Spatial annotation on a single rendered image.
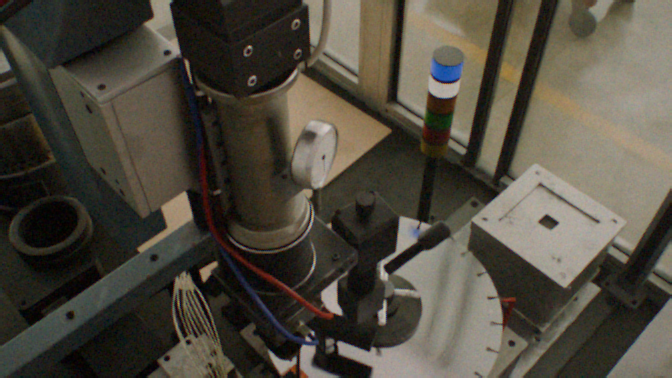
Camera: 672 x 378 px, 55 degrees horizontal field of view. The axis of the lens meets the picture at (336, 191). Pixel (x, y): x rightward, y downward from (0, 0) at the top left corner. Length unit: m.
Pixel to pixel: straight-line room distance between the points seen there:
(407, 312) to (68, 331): 0.43
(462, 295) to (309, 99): 0.70
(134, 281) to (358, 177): 0.60
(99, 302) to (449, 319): 0.46
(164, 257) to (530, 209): 0.60
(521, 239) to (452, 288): 0.18
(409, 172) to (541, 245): 0.37
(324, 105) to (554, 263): 0.65
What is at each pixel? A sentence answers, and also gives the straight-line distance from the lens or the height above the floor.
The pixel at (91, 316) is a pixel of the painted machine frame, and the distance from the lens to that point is 0.86.
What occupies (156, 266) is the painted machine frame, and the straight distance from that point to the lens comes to 0.87.
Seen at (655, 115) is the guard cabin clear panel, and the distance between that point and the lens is 1.07.
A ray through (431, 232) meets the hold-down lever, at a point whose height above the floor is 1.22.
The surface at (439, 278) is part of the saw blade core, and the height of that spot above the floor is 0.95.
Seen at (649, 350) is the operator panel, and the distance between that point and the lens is 1.04.
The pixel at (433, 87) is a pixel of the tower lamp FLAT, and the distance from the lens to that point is 0.98.
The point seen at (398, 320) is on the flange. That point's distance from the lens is 0.90.
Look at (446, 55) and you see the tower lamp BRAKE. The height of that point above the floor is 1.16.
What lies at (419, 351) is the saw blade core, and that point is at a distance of 0.89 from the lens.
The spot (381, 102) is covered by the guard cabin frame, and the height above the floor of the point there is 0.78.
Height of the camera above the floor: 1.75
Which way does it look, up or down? 50 degrees down
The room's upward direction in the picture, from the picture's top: straight up
